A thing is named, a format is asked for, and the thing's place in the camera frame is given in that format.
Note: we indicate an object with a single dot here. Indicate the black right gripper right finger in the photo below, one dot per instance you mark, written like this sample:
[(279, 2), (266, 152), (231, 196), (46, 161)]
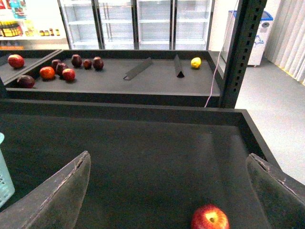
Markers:
[(282, 198)]

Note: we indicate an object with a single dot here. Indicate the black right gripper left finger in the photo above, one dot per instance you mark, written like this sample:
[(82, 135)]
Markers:
[(54, 204)]

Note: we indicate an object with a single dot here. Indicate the light blue plastic basket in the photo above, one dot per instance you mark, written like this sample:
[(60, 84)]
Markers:
[(7, 188)]

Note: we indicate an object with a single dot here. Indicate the red yellow apple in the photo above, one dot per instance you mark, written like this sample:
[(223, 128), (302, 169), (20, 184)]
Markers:
[(209, 217)]

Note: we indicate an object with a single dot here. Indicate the dark red apple front left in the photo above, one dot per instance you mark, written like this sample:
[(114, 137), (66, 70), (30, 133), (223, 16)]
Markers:
[(26, 81)]

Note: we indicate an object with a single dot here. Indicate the red apple in cluster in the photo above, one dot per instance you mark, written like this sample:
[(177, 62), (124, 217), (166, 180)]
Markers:
[(68, 74)]

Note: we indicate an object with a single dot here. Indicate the dark apple behind red one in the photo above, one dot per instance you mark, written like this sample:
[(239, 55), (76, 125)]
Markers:
[(60, 68)]

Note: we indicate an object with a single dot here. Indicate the dark apple back left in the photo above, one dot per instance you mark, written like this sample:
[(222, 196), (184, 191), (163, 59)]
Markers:
[(54, 64)]

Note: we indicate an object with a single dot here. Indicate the small dark red apple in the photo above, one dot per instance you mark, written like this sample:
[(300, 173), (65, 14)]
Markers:
[(87, 64)]

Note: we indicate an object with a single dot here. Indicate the dark apple back tall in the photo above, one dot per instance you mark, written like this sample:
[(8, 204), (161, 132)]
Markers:
[(76, 60)]

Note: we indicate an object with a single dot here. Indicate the dark apple back right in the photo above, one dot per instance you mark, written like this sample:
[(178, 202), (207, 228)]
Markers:
[(98, 63)]

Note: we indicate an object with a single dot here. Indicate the red apple on far tray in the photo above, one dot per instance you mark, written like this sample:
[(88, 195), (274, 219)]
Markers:
[(16, 61)]

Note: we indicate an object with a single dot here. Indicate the black near display tray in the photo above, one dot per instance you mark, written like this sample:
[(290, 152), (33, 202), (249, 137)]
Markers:
[(152, 167)]

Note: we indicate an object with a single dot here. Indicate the black display tray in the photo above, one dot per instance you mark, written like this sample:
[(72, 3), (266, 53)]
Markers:
[(152, 167), (157, 85)]

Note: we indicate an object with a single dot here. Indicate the orange red round fruit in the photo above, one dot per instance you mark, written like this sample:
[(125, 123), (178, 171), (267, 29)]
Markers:
[(47, 73)]

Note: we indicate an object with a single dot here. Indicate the black far left tray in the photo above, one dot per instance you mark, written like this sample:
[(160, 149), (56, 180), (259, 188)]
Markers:
[(31, 58)]

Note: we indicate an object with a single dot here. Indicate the black left tray divider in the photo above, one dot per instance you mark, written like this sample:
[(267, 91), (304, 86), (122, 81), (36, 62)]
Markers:
[(138, 69)]

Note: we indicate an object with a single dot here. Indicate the black tray divider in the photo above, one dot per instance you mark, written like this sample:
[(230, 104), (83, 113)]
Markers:
[(138, 69), (178, 67)]

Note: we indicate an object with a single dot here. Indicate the white chest freezer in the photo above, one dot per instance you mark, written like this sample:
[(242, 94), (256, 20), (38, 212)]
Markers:
[(261, 37)]

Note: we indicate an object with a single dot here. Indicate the black middle display tray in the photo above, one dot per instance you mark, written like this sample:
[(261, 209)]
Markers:
[(157, 85)]

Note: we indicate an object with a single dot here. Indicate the yellow lemon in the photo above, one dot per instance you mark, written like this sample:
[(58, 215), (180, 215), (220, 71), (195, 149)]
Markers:
[(196, 63)]

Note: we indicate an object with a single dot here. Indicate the black right tray divider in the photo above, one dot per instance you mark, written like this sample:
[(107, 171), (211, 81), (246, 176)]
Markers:
[(178, 67)]

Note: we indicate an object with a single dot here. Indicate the glass door refrigerator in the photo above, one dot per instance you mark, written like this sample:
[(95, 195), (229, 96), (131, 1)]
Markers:
[(137, 24)]

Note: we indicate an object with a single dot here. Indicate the shelf with bottles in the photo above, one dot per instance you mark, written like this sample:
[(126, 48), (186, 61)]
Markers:
[(40, 22)]

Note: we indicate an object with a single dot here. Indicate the black perforated steel post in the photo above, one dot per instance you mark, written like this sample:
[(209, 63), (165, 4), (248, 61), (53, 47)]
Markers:
[(249, 13)]

